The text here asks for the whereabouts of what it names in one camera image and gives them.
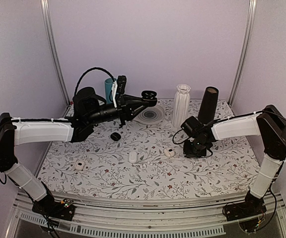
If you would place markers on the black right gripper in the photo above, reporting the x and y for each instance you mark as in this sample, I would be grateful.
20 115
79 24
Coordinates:
188 153

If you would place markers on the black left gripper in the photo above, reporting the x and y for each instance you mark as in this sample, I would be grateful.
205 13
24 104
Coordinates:
125 109

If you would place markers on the black earbud case gold trim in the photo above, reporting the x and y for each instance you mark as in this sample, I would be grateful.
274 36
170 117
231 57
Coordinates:
149 97

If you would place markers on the beige earbud charging case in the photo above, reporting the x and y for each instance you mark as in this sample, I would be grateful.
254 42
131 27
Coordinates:
169 152

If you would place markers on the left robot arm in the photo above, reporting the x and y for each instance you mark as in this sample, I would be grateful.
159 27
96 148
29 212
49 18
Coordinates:
89 110

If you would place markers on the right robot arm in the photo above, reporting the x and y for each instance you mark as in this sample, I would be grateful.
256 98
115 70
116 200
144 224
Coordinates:
268 124

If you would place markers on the small black earbud case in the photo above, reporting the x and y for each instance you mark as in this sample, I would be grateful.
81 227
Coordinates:
115 136

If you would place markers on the white open earbud case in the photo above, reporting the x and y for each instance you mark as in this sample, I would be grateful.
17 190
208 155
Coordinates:
79 165

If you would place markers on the grey spiral plate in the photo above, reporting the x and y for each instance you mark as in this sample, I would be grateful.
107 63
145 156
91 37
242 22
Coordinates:
151 115

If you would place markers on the teal cup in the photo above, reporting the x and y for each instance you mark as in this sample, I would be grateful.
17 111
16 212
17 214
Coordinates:
108 83

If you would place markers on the white ribbed vase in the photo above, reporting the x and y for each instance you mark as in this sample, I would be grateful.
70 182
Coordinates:
181 105

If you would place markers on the floral patterned table mat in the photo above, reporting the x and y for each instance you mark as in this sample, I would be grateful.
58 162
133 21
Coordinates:
230 168

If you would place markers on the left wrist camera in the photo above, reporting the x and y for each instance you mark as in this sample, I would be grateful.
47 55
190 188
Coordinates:
118 88

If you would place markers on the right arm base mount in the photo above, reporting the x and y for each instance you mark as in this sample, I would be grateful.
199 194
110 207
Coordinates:
244 209

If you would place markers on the aluminium front rail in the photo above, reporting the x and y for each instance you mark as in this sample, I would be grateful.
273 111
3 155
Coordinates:
117 218

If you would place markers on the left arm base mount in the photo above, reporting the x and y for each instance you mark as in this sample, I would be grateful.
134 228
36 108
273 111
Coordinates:
47 206

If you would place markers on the right aluminium frame post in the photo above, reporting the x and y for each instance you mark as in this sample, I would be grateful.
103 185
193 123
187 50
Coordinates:
244 50

